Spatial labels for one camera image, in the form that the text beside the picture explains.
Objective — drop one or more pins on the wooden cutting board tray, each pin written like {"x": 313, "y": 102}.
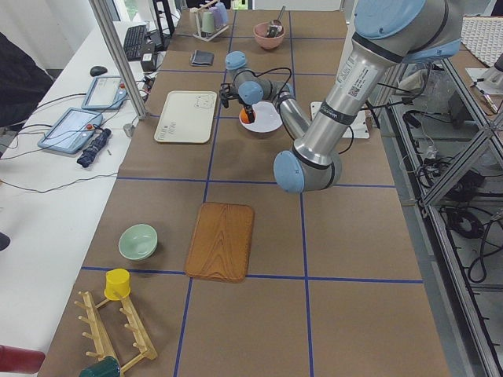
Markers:
{"x": 221, "y": 243}

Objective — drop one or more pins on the pink bowl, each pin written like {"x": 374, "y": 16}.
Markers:
{"x": 260, "y": 32}

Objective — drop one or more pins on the pale green cup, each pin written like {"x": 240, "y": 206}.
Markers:
{"x": 208, "y": 22}

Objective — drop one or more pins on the folded navy umbrella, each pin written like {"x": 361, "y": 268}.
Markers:
{"x": 90, "y": 153}

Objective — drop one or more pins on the small black box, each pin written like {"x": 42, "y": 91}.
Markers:
{"x": 149, "y": 62}

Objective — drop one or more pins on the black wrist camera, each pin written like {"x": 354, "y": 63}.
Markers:
{"x": 227, "y": 93}

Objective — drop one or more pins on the cream bear print tray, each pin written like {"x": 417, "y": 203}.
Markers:
{"x": 187, "y": 117}

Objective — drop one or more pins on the black computer mouse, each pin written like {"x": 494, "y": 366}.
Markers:
{"x": 98, "y": 70}

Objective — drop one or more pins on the folded grey cloth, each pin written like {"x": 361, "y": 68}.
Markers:
{"x": 201, "y": 58}

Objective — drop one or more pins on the orange mandarin fruit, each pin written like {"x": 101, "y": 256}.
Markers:
{"x": 247, "y": 117}

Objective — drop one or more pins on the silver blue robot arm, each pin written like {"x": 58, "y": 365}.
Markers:
{"x": 386, "y": 33}

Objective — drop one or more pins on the blue teach pendant near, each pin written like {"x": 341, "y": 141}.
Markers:
{"x": 71, "y": 131}

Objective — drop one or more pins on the white round plate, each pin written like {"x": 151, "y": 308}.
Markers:
{"x": 267, "y": 118}

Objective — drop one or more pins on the dark green cup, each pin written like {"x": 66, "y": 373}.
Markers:
{"x": 107, "y": 367}

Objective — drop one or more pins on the blue teach pendant far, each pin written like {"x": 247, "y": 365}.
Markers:
{"x": 106, "y": 93}

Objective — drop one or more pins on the yellow cup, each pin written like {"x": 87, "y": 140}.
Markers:
{"x": 117, "y": 284}

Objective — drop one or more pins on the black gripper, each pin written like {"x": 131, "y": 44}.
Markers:
{"x": 247, "y": 107}

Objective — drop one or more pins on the red cup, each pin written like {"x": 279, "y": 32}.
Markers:
{"x": 18, "y": 360}

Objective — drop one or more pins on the mint green bowl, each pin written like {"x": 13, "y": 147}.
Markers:
{"x": 138, "y": 242}

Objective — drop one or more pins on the small metal cylinder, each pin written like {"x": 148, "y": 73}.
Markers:
{"x": 128, "y": 129}

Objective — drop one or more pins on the metal scoop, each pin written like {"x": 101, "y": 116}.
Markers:
{"x": 275, "y": 26}

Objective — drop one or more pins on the wooden cup rack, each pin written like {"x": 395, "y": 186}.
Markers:
{"x": 117, "y": 332}

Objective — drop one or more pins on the blue teach pendant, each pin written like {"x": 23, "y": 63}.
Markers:
{"x": 106, "y": 93}
{"x": 71, "y": 131}

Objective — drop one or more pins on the lavender cup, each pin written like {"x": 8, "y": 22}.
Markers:
{"x": 219, "y": 13}

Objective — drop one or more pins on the wooden cup stand far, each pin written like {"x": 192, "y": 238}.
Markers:
{"x": 195, "y": 15}

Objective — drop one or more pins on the black keyboard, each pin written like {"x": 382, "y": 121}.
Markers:
{"x": 133, "y": 42}

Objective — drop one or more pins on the aluminium frame post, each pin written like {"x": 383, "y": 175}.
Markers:
{"x": 115, "y": 48}

